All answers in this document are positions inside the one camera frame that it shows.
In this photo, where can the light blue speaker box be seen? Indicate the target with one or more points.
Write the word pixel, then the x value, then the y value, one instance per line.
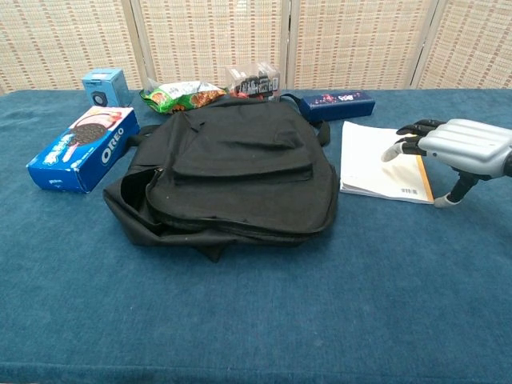
pixel 108 86

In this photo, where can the dark blue pencil case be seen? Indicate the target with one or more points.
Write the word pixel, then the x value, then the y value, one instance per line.
pixel 340 106

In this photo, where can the woven bamboo folding screen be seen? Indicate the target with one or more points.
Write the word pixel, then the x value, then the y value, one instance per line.
pixel 208 40

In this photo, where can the clear plastic box dark contents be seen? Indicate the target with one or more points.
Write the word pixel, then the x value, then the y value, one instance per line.
pixel 252 82

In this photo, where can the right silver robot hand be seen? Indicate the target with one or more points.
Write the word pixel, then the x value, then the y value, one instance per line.
pixel 468 144

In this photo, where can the black fabric backpack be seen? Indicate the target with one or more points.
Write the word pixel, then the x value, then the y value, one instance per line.
pixel 240 160

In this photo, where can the blue Oreo cookie box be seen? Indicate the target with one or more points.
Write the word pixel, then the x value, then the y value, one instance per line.
pixel 80 156

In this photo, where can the blue table cloth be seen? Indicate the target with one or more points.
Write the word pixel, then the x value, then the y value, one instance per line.
pixel 256 312

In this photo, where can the green snack bag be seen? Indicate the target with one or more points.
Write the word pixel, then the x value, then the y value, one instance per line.
pixel 176 98

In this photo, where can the white paper notebook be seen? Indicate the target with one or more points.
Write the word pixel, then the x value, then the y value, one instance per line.
pixel 368 168

